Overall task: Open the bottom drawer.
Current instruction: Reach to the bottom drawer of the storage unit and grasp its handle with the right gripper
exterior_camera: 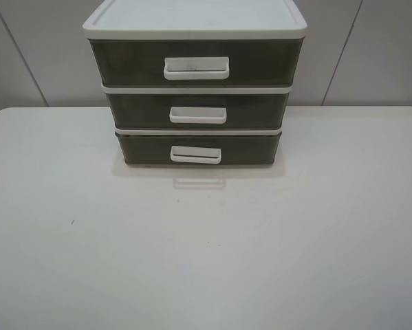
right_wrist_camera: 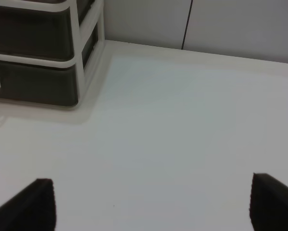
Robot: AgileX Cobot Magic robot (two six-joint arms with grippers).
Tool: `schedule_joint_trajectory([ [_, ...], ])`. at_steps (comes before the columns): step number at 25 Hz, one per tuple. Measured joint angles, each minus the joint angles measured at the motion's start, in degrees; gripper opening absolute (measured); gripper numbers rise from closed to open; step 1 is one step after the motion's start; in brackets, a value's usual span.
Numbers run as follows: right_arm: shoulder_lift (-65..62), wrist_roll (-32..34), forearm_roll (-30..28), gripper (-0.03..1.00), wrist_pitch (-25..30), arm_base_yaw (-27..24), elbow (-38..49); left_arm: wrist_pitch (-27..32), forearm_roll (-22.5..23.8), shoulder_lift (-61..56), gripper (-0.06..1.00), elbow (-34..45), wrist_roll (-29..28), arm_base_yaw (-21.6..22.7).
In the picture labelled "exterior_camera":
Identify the white plastic drawer cabinet frame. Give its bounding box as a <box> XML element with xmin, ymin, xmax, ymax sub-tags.
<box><xmin>82</xmin><ymin>0</ymin><xmax>308</xmax><ymax>168</ymax></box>

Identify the dark translucent drawer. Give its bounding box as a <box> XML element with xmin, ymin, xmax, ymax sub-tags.
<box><xmin>89</xmin><ymin>39</ymin><xmax>303</xmax><ymax>87</ymax></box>
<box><xmin>116</xmin><ymin>133</ymin><xmax>281</xmax><ymax>166</ymax></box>
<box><xmin>107</xmin><ymin>89</ymin><xmax>289</xmax><ymax>131</ymax></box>

